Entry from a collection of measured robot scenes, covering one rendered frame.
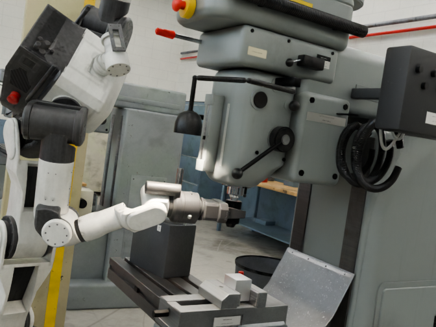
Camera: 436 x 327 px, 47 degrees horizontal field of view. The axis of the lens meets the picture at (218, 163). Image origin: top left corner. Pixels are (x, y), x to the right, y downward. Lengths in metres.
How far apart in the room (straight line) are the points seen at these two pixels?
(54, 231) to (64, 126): 0.28
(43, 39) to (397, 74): 0.93
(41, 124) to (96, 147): 8.50
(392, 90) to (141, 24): 9.98
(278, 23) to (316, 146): 0.36
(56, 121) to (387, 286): 1.08
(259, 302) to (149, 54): 9.94
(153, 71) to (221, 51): 9.80
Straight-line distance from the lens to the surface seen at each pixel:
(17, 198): 1.77
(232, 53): 1.34
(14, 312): 1.93
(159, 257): 1.81
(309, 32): 1.43
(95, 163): 9.86
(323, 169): 1.50
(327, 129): 1.49
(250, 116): 1.35
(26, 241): 1.77
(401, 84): 1.34
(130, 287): 1.82
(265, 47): 1.35
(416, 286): 1.79
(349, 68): 1.56
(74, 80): 1.44
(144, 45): 11.13
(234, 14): 1.30
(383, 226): 1.62
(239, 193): 1.44
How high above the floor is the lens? 1.44
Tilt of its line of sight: 3 degrees down
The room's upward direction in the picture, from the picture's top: 8 degrees clockwise
